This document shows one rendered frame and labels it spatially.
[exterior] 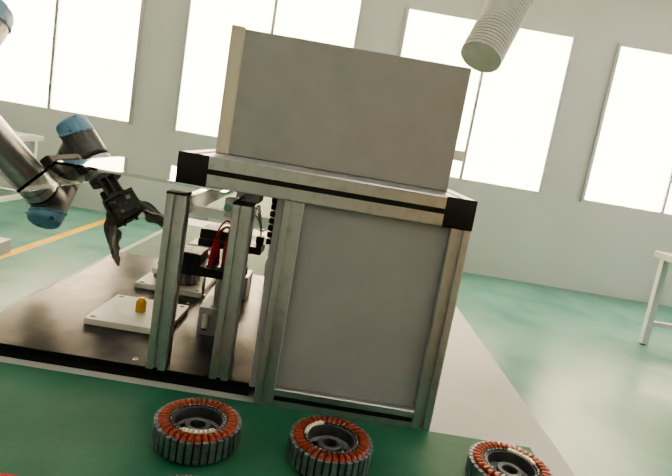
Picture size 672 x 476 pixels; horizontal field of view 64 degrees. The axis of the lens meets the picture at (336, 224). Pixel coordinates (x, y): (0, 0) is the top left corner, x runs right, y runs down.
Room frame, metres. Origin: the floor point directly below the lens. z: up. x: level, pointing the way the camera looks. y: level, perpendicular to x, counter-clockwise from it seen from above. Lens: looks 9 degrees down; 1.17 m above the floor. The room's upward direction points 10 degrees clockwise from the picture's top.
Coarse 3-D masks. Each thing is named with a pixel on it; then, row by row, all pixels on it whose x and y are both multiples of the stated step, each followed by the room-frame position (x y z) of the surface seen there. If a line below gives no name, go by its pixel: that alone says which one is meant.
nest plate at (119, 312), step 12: (120, 300) 1.03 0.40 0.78; (132, 300) 1.04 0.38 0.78; (96, 312) 0.94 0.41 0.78; (108, 312) 0.95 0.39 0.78; (120, 312) 0.96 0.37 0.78; (132, 312) 0.97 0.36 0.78; (144, 312) 0.98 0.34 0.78; (180, 312) 1.02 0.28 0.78; (96, 324) 0.91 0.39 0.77; (108, 324) 0.91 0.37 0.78; (120, 324) 0.91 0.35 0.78; (132, 324) 0.92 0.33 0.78; (144, 324) 0.93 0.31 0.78
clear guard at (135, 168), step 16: (64, 160) 0.84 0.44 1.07; (80, 160) 0.88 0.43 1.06; (96, 160) 0.92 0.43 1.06; (112, 160) 0.96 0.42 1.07; (128, 160) 1.01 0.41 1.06; (48, 176) 0.84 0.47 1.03; (64, 176) 0.90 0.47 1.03; (80, 176) 0.97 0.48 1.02; (96, 176) 1.05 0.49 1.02; (144, 176) 0.82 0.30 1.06; (160, 176) 0.84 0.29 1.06; (224, 192) 0.82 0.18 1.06
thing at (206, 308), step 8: (208, 296) 1.02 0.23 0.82; (208, 304) 0.97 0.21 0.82; (200, 312) 0.95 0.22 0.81; (208, 312) 0.95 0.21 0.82; (216, 312) 0.95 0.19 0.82; (200, 320) 0.95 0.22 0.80; (208, 320) 0.95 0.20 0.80; (216, 320) 0.95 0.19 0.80; (200, 328) 0.95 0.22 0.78; (208, 328) 0.95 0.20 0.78
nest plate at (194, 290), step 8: (144, 280) 1.18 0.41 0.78; (152, 280) 1.19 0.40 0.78; (208, 280) 1.26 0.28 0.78; (144, 288) 1.15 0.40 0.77; (152, 288) 1.15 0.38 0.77; (184, 288) 1.17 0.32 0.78; (192, 288) 1.18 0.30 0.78; (200, 288) 1.19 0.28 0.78; (208, 288) 1.23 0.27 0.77; (192, 296) 1.16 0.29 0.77; (200, 296) 1.16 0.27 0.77
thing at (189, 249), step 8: (192, 248) 0.99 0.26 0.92; (200, 248) 1.00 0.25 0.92; (184, 256) 0.96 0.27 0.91; (192, 256) 0.96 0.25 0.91; (200, 256) 0.96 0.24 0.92; (184, 264) 0.96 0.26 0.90; (192, 264) 0.96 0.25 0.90; (200, 264) 0.97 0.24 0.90; (216, 264) 0.99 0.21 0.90; (152, 272) 0.96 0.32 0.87; (184, 272) 0.95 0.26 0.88; (192, 272) 0.95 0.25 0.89; (200, 272) 0.95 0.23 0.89; (208, 272) 0.95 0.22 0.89; (216, 272) 0.96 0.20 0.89; (216, 280) 0.96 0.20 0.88; (216, 288) 0.96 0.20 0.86; (216, 296) 0.96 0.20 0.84; (216, 304) 0.96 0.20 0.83
